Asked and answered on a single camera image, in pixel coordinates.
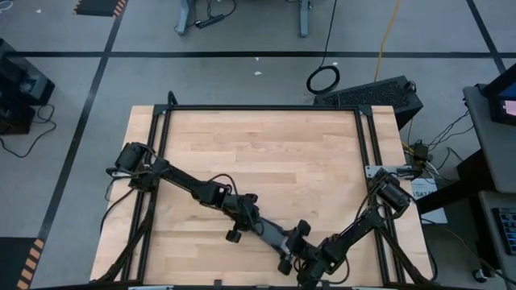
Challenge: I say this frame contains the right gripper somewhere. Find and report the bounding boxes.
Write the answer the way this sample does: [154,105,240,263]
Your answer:
[277,219,322,277]

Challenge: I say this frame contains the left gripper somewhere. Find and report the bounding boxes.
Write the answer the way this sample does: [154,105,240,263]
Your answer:
[223,193,279,244]

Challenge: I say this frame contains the white printed sheet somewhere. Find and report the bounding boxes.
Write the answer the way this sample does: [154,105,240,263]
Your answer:
[410,176,449,225]

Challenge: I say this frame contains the black power adapter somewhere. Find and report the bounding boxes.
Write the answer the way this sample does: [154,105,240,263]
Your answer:
[413,143,431,163]

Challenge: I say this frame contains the black computer tower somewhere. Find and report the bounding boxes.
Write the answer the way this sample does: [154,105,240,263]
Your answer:
[313,75,424,131]

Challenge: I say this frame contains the grey side table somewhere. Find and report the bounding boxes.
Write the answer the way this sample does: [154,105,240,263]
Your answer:
[462,83,516,195]
[477,189,516,283]

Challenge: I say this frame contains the black desk base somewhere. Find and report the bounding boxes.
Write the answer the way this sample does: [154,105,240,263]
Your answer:
[414,148,499,217]

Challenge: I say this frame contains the black power strip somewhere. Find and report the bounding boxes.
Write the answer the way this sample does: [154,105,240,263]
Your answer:
[194,14,226,30]

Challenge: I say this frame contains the grey desk leg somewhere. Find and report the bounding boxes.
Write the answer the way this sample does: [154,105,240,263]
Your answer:
[175,0,197,36]
[298,0,314,39]

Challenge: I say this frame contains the dark keypad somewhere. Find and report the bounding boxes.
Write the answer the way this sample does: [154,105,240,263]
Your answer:
[492,207,516,257]

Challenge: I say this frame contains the hazard-striped floor mat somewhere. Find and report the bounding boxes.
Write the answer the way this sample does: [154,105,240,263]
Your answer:
[0,236,47,290]
[73,0,128,18]

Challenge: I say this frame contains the black monitor with lit screen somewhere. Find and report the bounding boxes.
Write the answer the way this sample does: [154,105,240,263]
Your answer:
[481,64,516,126]

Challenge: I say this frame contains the black equipment case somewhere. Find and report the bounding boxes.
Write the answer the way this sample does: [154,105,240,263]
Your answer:
[0,38,56,136]

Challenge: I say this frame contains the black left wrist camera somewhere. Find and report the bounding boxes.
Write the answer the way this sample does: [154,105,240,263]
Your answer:
[237,203,261,230]

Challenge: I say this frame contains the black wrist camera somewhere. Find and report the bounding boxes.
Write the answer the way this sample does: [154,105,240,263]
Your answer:
[302,243,326,267]
[237,203,261,230]

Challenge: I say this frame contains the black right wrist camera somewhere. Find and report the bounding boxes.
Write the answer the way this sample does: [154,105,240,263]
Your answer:
[302,243,326,267]

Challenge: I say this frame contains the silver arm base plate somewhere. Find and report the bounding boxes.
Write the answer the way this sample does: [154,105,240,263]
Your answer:
[364,164,415,179]

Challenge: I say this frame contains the black metal table frame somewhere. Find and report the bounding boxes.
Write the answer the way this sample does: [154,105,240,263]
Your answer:
[94,90,439,288]

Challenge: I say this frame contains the black coiled cable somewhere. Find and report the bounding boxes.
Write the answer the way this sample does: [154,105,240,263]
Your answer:
[305,0,342,96]

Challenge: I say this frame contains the yellow cable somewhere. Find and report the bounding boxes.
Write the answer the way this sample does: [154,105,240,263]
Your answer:
[373,0,404,83]

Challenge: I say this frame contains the black floor cable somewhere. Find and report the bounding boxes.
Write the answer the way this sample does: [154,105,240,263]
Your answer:
[0,103,58,159]

